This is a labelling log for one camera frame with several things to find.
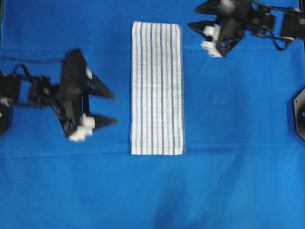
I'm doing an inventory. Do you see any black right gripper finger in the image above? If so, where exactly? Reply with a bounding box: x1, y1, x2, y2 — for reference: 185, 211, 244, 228
194, 0, 223, 16
187, 21, 216, 40

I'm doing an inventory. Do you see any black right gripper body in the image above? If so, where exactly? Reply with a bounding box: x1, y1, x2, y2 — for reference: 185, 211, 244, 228
201, 0, 253, 58

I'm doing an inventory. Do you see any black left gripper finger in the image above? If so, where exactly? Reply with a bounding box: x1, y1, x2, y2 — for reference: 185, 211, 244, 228
86, 74, 116, 99
91, 114, 118, 130

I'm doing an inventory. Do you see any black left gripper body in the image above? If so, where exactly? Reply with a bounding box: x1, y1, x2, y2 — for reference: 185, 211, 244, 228
54, 49, 95, 142

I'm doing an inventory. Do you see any white blue striped towel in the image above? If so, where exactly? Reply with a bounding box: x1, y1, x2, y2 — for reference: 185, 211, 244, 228
130, 21, 185, 156

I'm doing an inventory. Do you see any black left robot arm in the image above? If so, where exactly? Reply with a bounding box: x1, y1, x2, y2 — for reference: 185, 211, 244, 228
0, 49, 118, 142

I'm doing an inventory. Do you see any black octagonal right arm base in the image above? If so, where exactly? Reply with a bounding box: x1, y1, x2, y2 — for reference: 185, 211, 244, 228
292, 87, 305, 142

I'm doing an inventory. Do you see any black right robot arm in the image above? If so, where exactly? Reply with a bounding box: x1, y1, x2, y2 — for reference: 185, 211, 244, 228
188, 0, 305, 58

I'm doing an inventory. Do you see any blue table cloth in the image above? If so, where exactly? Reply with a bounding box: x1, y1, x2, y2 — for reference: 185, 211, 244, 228
0, 0, 305, 229

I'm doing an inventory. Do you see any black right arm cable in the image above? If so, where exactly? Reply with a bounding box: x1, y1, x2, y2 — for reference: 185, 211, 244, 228
271, 35, 296, 51

